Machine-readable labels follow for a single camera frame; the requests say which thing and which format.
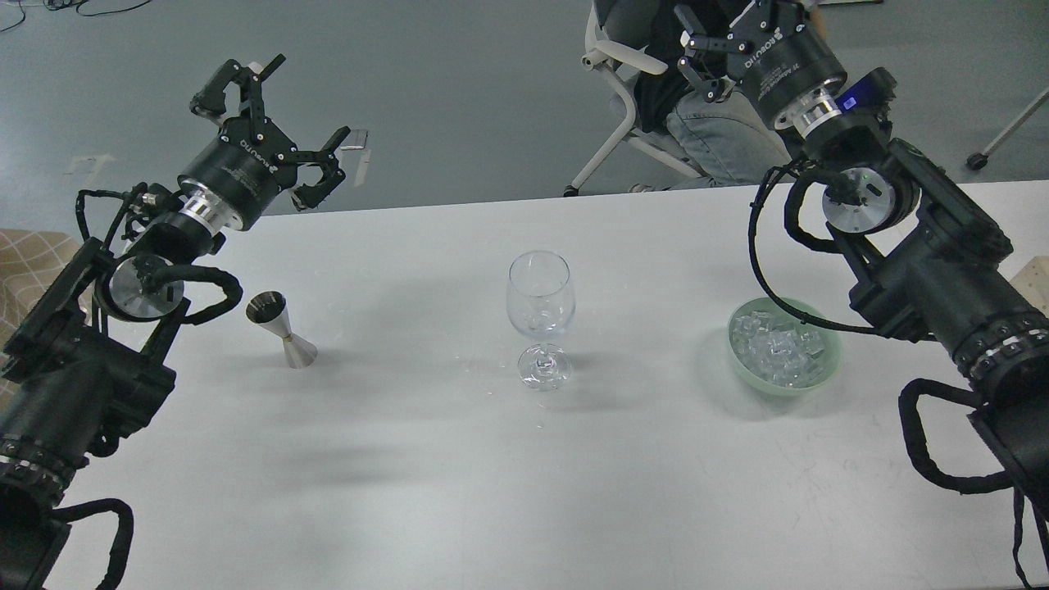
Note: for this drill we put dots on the clear wine glass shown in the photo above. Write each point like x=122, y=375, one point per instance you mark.
x=540, y=304

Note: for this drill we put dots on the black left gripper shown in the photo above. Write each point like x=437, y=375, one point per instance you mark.
x=240, y=167

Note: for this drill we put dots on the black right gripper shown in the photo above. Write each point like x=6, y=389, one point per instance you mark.
x=774, y=55

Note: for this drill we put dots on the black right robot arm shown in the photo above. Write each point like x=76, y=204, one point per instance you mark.
x=925, y=256

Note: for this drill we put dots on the white chair leg with caster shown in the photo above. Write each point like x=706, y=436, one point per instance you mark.
x=979, y=159

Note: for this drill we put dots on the steel double jigger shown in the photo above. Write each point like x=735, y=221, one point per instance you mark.
x=270, y=311

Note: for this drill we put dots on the pile of ice cubes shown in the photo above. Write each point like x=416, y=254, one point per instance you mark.
x=779, y=350

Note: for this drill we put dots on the beige checked cushion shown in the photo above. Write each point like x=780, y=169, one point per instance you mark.
x=30, y=262

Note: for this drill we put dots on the seated person in black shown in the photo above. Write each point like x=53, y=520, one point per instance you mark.
x=727, y=139

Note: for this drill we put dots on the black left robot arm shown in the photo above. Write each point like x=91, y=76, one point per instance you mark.
x=89, y=358

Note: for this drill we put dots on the light wooden block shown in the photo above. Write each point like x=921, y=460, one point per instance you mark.
x=1032, y=282

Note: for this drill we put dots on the green bowl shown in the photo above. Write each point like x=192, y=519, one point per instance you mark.
x=834, y=354

